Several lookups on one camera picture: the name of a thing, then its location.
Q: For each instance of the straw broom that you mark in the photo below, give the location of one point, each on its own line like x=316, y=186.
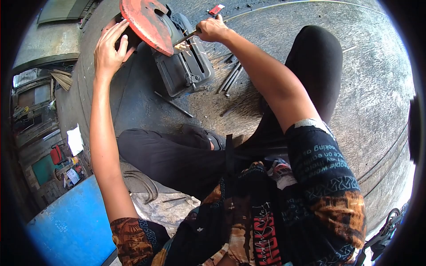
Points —
x=63, y=79

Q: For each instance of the grey metal sheet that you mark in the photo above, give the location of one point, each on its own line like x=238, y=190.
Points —
x=63, y=10

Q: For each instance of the cut-off saw with red guard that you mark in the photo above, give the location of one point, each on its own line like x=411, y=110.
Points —
x=181, y=66

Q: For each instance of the person's right hand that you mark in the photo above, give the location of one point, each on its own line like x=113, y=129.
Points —
x=213, y=30

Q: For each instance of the long dark metal rod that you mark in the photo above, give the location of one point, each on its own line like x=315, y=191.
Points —
x=173, y=104

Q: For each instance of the red and white small box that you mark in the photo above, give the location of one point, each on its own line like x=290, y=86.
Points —
x=216, y=9

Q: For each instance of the person's left index finger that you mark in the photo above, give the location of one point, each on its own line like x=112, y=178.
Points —
x=122, y=45

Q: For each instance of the green board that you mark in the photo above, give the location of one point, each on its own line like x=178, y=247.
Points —
x=45, y=169

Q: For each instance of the grey metal rod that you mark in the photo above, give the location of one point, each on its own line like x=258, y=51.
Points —
x=233, y=79
x=229, y=77
x=235, y=83

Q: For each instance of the person's left thumb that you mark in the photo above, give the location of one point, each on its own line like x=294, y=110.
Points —
x=130, y=53

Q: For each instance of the thin metal rod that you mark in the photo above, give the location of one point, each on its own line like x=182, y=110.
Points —
x=184, y=37

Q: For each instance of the blue metal drum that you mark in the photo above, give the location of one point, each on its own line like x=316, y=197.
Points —
x=75, y=226

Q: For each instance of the grey plastic sack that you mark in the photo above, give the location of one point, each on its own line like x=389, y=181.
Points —
x=163, y=211

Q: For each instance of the person's legs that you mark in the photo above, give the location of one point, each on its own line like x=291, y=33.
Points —
x=173, y=159

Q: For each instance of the person's left fingers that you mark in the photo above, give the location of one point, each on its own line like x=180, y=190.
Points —
x=113, y=31

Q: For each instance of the person's body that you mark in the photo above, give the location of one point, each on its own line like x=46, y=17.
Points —
x=266, y=216

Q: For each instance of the person's left hand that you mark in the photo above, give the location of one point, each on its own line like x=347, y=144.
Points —
x=108, y=55

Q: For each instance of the short dark metal rod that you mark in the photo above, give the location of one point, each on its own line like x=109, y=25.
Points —
x=229, y=110

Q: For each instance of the person's right fingers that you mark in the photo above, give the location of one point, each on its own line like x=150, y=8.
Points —
x=204, y=28

